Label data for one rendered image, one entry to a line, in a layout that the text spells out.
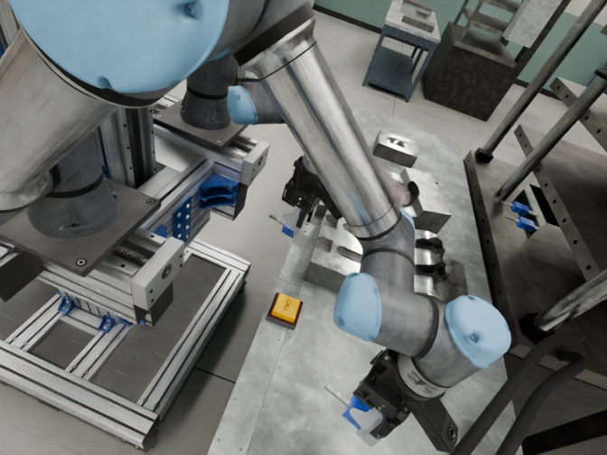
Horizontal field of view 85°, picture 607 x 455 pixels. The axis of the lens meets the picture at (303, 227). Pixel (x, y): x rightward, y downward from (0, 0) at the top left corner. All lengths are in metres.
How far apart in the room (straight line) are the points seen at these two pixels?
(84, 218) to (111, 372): 0.88
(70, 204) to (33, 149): 0.30
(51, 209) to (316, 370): 0.64
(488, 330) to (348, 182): 0.23
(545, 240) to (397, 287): 1.24
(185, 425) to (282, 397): 0.84
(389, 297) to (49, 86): 0.38
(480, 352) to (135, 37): 0.41
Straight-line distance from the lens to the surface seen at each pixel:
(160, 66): 0.24
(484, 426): 0.97
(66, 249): 0.73
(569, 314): 1.26
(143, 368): 1.49
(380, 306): 0.40
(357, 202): 0.43
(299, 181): 0.81
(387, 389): 0.59
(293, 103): 0.38
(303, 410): 0.84
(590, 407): 1.66
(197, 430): 1.62
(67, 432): 1.69
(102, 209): 0.73
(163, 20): 0.23
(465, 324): 0.42
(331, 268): 0.93
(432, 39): 4.76
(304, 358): 0.88
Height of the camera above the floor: 1.58
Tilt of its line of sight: 44 degrees down
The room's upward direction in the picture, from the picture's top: 20 degrees clockwise
